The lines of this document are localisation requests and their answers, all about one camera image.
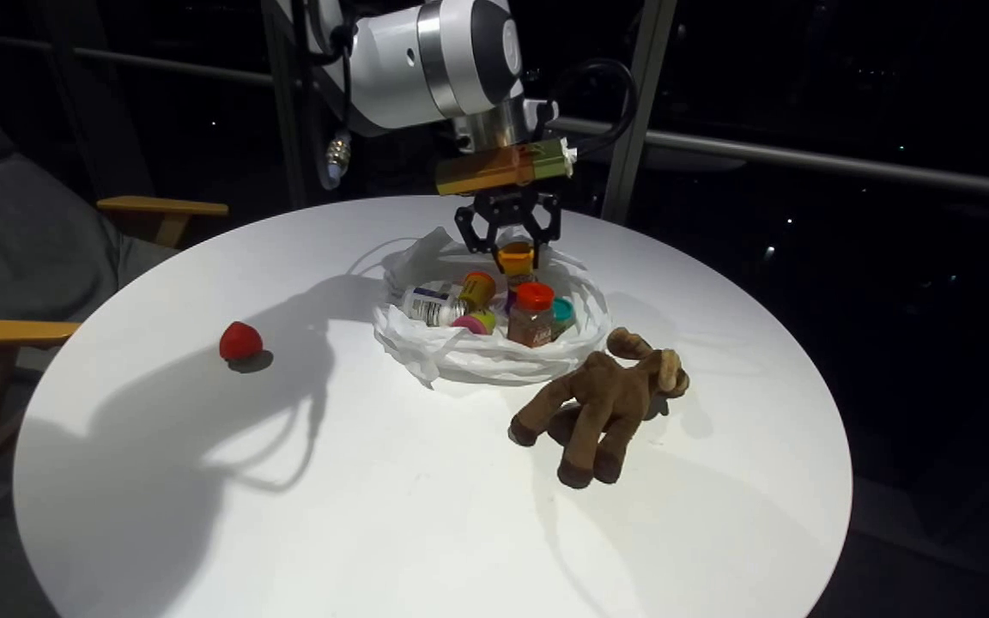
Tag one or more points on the wooden chair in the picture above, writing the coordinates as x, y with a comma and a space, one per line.
65, 250

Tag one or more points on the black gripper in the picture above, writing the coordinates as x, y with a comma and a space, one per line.
497, 211

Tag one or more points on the horizontal window rail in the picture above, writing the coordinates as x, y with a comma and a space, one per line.
651, 138

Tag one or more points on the red ball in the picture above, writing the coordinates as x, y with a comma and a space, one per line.
242, 344

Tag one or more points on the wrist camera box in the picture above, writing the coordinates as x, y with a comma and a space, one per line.
505, 166

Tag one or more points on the orange lid yellow tub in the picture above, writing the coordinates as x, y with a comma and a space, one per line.
480, 288

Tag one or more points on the pink lid yellow tub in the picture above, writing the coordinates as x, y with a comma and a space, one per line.
480, 320

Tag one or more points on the white plastic bag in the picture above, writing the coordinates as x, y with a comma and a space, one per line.
449, 352

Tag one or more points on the white pill bottle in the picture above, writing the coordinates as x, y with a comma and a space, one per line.
429, 305

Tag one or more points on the brown plush toy animal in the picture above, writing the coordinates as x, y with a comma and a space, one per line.
598, 406

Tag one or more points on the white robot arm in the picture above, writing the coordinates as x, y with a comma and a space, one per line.
453, 63

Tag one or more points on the teal lid green tub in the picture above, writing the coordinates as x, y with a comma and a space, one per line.
565, 313

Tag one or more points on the brown jar orange lid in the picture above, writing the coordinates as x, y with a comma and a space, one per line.
529, 317

